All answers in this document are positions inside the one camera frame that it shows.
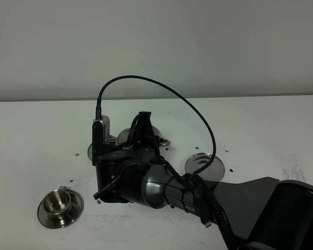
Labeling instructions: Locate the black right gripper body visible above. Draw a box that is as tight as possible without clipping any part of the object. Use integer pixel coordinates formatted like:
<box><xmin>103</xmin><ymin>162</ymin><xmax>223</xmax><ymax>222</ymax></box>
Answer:
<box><xmin>98</xmin><ymin>111</ymin><xmax>160</xmax><ymax>167</ymax></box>

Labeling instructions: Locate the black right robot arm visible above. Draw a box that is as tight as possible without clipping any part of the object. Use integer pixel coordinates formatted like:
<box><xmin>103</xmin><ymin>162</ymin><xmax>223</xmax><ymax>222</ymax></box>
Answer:
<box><xmin>92</xmin><ymin>112</ymin><xmax>313</xmax><ymax>249</ymax></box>

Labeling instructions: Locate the far stainless steel saucer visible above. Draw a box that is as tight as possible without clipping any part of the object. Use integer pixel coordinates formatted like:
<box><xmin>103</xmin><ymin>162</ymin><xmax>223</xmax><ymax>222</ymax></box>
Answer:
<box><xmin>87</xmin><ymin>143</ymin><xmax>93</xmax><ymax>161</ymax></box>

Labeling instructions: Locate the stainless steel teapot saucer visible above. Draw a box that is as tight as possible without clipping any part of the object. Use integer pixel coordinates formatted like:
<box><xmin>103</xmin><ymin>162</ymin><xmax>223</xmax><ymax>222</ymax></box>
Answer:
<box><xmin>185</xmin><ymin>152</ymin><xmax>226</xmax><ymax>181</ymax></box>

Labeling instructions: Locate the near stainless steel saucer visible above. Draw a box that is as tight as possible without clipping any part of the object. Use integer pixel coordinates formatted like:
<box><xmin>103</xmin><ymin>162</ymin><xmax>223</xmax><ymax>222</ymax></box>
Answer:
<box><xmin>37</xmin><ymin>186</ymin><xmax>84</xmax><ymax>229</ymax></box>

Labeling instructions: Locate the near stainless steel teacup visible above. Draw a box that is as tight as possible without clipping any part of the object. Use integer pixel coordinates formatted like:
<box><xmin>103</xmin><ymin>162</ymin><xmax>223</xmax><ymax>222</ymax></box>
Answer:
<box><xmin>43</xmin><ymin>186</ymin><xmax>72</xmax><ymax>218</ymax></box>

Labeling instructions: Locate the silver depth camera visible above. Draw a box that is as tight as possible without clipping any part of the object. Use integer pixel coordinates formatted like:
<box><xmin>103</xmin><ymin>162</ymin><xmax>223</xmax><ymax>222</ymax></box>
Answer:
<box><xmin>92</xmin><ymin>115</ymin><xmax>110</xmax><ymax>144</ymax></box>

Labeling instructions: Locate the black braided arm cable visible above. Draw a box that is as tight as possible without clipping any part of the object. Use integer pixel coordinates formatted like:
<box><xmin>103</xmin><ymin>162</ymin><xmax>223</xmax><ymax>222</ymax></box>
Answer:
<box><xmin>156</xmin><ymin>156</ymin><xmax>240</xmax><ymax>250</ymax></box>

